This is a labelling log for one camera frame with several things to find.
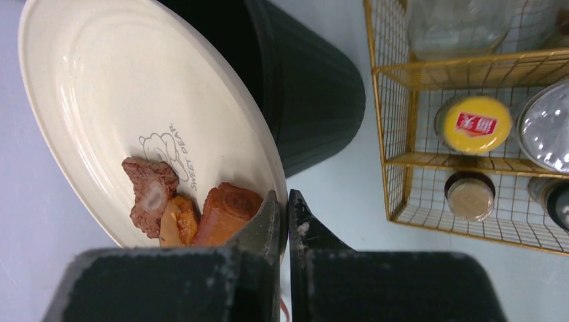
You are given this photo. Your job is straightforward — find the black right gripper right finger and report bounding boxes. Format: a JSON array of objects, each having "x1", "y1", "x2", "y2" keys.
[{"x1": 289, "y1": 190, "x2": 506, "y2": 321}]

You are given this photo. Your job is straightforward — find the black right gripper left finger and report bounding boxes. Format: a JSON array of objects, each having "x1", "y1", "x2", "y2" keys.
[{"x1": 44, "y1": 191, "x2": 281, "y2": 321}]

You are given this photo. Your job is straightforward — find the yellow label small bottle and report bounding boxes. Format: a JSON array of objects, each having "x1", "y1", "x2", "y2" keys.
[{"x1": 444, "y1": 171, "x2": 496, "y2": 222}]

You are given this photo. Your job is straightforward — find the black cap small bottle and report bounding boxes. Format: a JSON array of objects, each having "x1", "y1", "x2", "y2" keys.
[{"x1": 527, "y1": 177, "x2": 568, "y2": 231}]

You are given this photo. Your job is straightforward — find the cream round plate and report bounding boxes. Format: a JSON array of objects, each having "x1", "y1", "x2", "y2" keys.
[{"x1": 18, "y1": 1, "x2": 288, "y2": 248}]

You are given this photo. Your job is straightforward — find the silver lid pepper jar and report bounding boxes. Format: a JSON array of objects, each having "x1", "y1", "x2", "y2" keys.
[{"x1": 515, "y1": 80, "x2": 568, "y2": 174}]

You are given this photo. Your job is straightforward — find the clear glass oil bottle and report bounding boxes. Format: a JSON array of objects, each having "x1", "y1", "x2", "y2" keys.
[{"x1": 405, "y1": 0, "x2": 516, "y2": 61}]

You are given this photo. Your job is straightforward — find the small orange food piece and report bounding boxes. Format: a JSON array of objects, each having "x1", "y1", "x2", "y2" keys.
[{"x1": 158, "y1": 195, "x2": 200, "y2": 248}]

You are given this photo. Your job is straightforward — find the brown meat piece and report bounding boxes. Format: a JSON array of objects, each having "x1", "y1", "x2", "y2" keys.
[{"x1": 121, "y1": 156, "x2": 179, "y2": 239}]

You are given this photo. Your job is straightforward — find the black plastic bucket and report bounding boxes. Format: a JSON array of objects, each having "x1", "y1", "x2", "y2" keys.
[{"x1": 165, "y1": 1, "x2": 366, "y2": 177}]

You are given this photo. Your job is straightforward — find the gold wire rack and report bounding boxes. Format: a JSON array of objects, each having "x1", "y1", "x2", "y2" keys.
[{"x1": 364, "y1": 1, "x2": 568, "y2": 255}]

